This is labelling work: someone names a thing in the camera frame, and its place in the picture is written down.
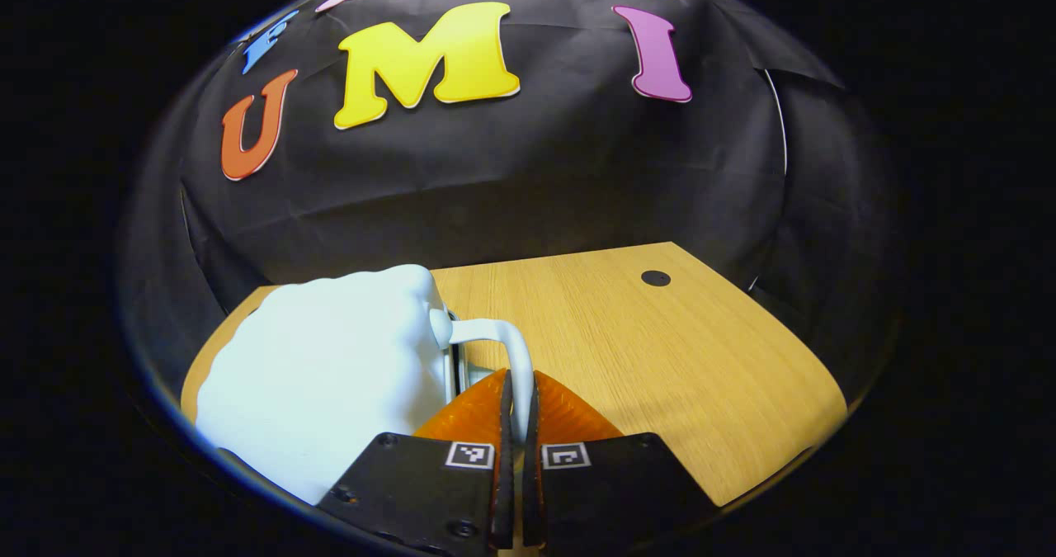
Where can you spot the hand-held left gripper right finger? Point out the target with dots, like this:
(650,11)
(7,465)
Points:
(530,458)

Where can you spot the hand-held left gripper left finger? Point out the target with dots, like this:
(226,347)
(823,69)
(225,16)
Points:
(504,458)

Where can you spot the light blue suitcase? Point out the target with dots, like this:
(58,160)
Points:
(330,375)

